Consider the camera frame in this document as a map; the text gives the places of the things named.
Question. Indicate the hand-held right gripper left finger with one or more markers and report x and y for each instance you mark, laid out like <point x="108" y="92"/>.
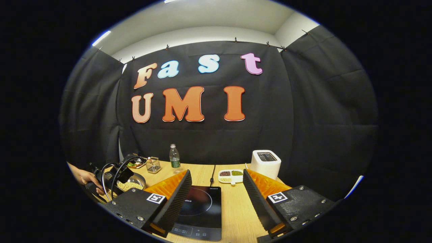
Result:
<point x="175" y="202"/>

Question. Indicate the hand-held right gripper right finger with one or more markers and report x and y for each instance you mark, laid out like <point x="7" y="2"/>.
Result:
<point x="260" y="202"/>

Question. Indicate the black induction cooktop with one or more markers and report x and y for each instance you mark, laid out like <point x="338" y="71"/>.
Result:
<point x="202" y="216"/>

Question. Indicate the pile of soybeans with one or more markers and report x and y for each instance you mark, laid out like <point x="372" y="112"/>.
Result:
<point x="130" y="185"/>

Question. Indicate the sandwich with lettuce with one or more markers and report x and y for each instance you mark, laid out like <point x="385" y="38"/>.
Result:
<point x="136" y="164"/>

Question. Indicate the white toaster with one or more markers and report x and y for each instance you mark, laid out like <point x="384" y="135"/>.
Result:
<point x="265" y="165"/>

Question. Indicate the white divided dish of beans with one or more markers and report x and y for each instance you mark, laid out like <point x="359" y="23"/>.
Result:
<point x="231" y="176"/>

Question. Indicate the clear plastic water bottle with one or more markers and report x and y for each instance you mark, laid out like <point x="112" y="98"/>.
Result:
<point x="174" y="157"/>

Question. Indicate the black backdrop cloth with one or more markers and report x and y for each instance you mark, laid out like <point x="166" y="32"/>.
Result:
<point x="303" y="118"/>

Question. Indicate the small ceiling light panel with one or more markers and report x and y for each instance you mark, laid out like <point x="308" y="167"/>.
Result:
<point x="101" y="38"/>

